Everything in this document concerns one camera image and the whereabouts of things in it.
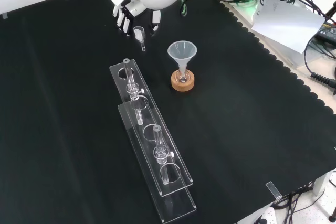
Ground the clear acrylic funnel stand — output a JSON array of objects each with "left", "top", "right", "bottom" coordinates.
[{"left": 109, "top": 58, "right": 197, "bottom": 223}]

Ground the black cable plug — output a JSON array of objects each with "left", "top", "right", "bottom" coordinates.
[{"left": 310, "top": 72, "right": 336, "bottom": 89}]

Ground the small glass round-bottom flask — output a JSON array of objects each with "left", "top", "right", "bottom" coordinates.
[{"left": 175, "top": 68, "right": 191, "bottom": 84}]

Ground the green cable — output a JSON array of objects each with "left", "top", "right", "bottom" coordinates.
[{"left": 179, "top": 0, "right": 190, "bottom": 17}]

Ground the black bench cloth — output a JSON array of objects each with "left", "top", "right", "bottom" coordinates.
[{"left": 0, "top": 0, "right": 336, "bottom": 224}]

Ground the pale board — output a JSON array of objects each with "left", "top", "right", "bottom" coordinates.
[{"left": 251, "top": 0, "right": 326, "bottom": 53}]

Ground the cork ring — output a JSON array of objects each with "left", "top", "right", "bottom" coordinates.
[{"left": 171, "top": 70, "right": 196, "bottom": 92}]

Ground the clear tape piece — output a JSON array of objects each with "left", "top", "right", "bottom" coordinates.
[{"left": 265, "top": 181, "right": 282, "bottom": 200}]

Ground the black power adapter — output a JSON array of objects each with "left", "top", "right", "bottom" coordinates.
[{"left": 317, "top": 20, "right": 336, "bottom": 41}]

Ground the translucent plastic funnel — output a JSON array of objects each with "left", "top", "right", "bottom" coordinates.
[{"left": 167, "top": 40, "right": 198, "bottom": 78}]

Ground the white power strip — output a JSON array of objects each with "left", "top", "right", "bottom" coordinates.
[{"left": 251, "top": 206, "right": 279, "bottom": 224}]

